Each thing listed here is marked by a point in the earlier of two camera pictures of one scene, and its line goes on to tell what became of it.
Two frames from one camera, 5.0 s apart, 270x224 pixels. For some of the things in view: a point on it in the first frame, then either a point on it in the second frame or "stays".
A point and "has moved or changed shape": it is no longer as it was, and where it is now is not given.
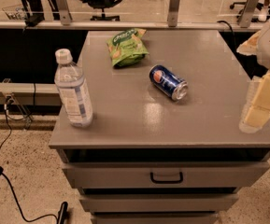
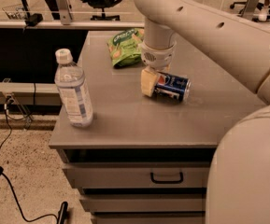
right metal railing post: x=249 y=7 stays
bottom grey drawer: x=154 y=217 stays
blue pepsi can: x=174 y=87 has moved or changed shape
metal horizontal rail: x=122 y=24 stays
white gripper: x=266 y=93 to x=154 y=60
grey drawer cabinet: x=164 y=145 stays
